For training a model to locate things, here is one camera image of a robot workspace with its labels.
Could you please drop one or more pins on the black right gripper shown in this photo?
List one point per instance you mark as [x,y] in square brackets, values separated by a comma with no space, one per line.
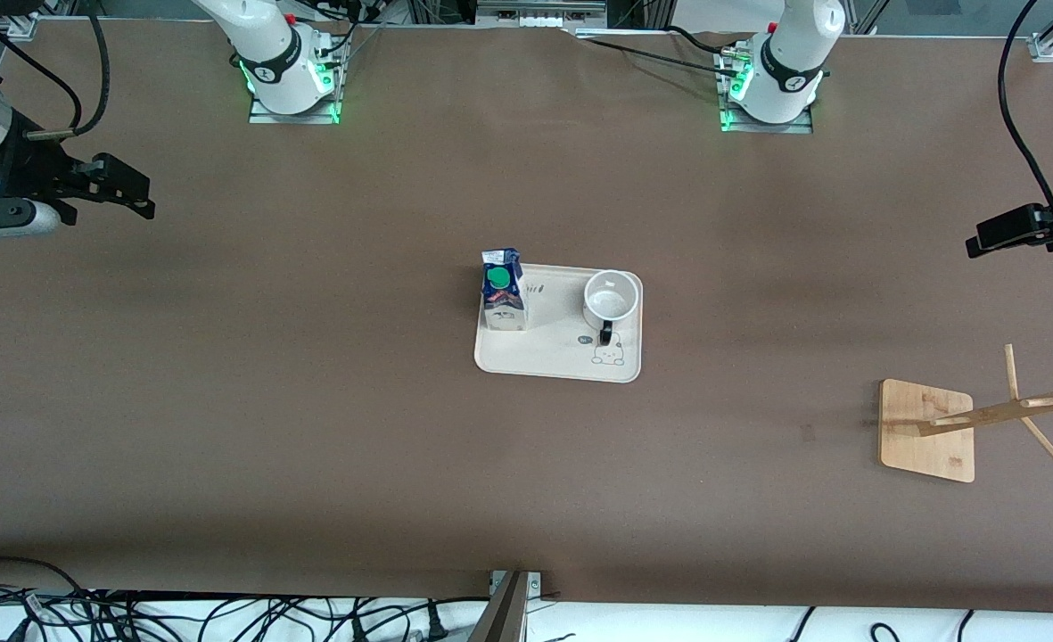
[20,169]

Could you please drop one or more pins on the blue white milk carton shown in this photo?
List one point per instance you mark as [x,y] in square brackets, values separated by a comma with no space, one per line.
[503,290]

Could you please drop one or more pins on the wooden cup hanging rack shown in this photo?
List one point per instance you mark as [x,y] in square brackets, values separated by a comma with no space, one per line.
[927,437]

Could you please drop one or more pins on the cream rabbit print tray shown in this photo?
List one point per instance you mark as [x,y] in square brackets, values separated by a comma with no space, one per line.
[544,343]

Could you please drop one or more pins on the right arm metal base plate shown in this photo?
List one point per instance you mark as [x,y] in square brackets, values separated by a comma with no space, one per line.
[294,118]

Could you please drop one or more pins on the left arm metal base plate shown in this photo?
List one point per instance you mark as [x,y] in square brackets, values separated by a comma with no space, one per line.
[767,127]

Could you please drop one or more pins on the grey metal frame bracket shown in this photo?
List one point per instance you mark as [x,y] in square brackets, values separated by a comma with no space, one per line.
[539,13]

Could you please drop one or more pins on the aluminium camera mount post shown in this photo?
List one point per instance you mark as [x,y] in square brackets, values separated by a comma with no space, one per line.
[504,620]

